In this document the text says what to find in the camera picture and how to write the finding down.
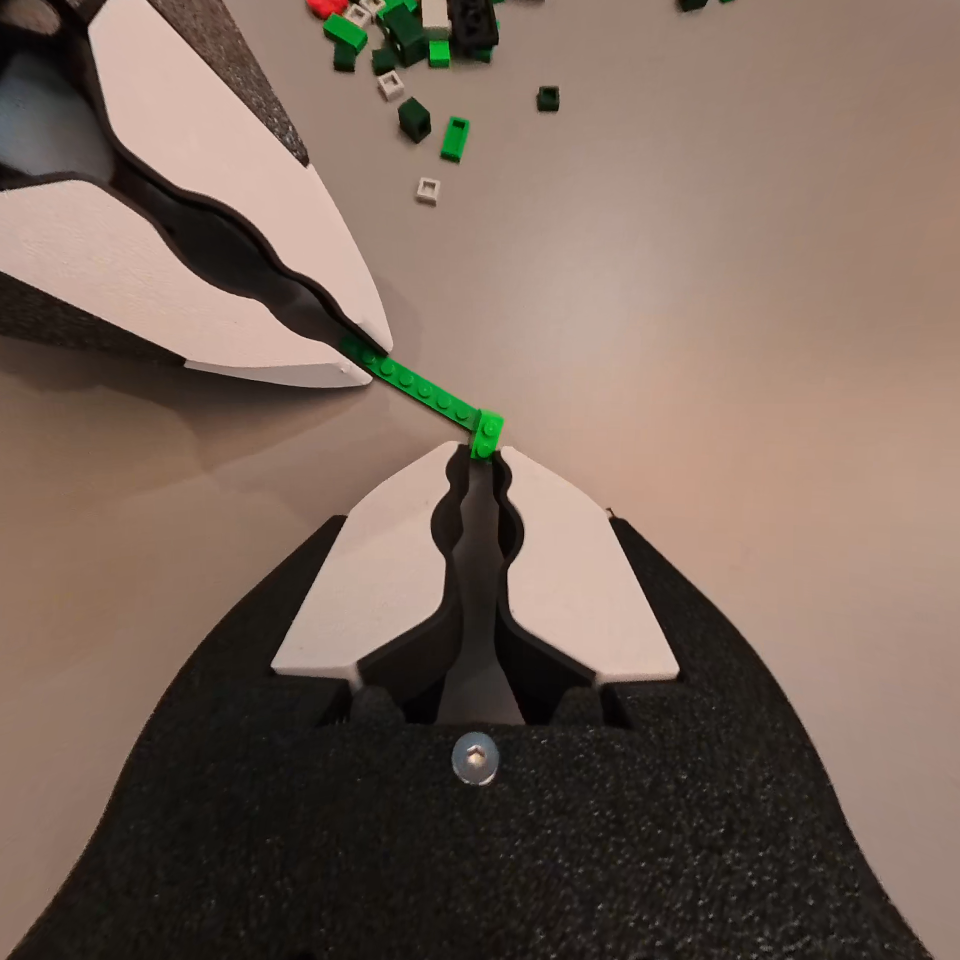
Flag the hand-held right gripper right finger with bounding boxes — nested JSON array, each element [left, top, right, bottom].
[[491, 445, 682, 727]]

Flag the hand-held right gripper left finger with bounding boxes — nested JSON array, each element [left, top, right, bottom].
[[270, 441, 466, 725]]

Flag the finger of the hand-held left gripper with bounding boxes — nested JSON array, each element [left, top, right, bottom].
[[86, 0, 394, 357], [0, 176, 374, 390]]

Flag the small bright green lego piece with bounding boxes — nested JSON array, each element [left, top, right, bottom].
[[468, 411, 505, 462]]

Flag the pile of lego pieces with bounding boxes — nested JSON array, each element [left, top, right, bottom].
[[303, 0, 740, 74]]

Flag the long green lego plate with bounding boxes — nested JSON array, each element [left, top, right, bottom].
[[339, 333, 481, 435]]

